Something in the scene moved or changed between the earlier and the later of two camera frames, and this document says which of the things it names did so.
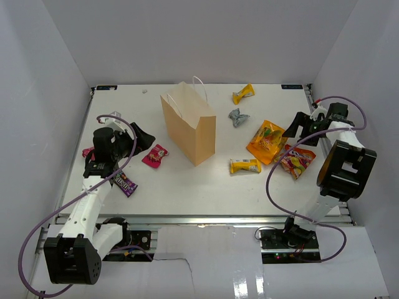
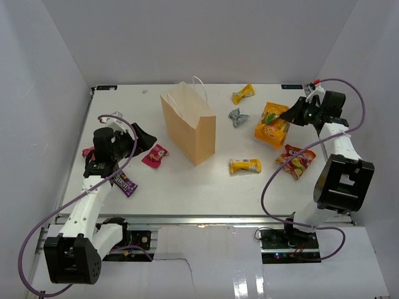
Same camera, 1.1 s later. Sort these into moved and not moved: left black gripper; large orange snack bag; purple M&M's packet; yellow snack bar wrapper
Moved: large orange snack bag
Not moved: yellow snack bar wrapper; purple M&M's packet; left black gripper
